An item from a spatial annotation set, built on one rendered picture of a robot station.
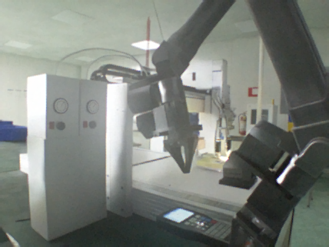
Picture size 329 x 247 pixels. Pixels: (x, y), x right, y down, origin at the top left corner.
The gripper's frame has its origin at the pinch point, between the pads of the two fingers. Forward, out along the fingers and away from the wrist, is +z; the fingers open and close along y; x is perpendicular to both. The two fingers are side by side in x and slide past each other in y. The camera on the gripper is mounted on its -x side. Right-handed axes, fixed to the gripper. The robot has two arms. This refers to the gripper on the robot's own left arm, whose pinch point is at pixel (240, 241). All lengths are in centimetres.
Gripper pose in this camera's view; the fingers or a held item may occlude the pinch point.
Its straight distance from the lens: 48.4
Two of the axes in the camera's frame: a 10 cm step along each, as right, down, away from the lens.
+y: -6.4, 0.2, -7.7
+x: 6.5, 5.4, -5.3
